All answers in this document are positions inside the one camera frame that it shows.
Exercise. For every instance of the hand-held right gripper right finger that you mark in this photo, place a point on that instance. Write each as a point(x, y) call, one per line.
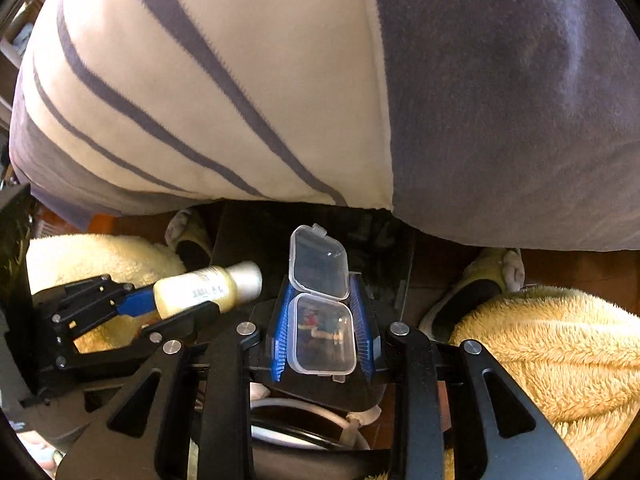
point(362, 335)

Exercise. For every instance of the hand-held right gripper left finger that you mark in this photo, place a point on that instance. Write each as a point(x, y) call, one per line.
point(282, 335)

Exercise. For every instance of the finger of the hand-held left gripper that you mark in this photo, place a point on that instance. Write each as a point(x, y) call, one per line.
point(175, 327)
point(137, 301)

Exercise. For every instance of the cream yellow small bottle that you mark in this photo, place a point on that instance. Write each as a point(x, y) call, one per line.
point(200, 290)

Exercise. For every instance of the small clear plastic box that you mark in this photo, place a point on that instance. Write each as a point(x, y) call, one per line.
point(320, 270)

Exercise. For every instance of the person's left forearm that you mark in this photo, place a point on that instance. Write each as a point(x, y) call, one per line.
point(37, 452)

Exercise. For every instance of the yellow plush slipper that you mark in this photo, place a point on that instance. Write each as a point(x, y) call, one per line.
point(480, 285)
point(187, 232)

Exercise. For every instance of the blue white striped blanket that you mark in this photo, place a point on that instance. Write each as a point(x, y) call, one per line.
point(400, 85)

